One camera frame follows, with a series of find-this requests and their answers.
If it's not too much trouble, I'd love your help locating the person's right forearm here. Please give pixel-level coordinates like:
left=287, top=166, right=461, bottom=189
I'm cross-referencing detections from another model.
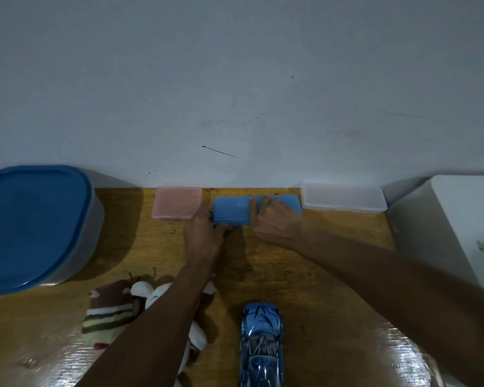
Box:
left=292, top=223, right=484, bottom=387

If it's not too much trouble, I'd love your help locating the blue toy car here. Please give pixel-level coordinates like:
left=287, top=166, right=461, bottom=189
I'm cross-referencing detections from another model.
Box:
left=239, top=302, right=285, bottom=387

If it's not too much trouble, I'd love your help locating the striped plush bee toy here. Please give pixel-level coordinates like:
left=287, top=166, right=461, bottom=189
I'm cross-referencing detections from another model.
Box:
left=81, top=268, right=216, bottom=375

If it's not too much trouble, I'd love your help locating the pink plastic case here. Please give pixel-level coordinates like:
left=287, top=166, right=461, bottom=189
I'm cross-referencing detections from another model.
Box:
left=152, top=186, right=202, bottom=220

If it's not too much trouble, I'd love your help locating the person's right hand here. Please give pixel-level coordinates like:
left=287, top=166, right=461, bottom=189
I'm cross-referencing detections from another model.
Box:
left=249, top=195, right=305, bottom=251

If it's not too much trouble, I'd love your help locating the person's left hand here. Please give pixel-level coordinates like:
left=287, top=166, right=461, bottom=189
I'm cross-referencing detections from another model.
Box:
left=183, top=204, right=233, bottom=270

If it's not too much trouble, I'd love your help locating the blue lid storage container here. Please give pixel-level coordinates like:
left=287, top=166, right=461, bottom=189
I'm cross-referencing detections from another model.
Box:
left=0, top=165, right=105, bottom=297

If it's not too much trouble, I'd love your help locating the white storage box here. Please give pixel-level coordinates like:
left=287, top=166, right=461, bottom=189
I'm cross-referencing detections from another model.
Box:
left=387, top=175, right=484, bottom=295

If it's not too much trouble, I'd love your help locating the clear plastic case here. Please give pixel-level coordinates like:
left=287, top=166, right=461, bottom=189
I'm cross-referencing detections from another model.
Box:
left=300, top=181, right=388, bottom=214

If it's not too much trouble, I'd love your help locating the blue plastic case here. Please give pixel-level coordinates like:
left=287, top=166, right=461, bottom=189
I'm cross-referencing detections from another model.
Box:
left=212, top=194, right=303, bottom=226

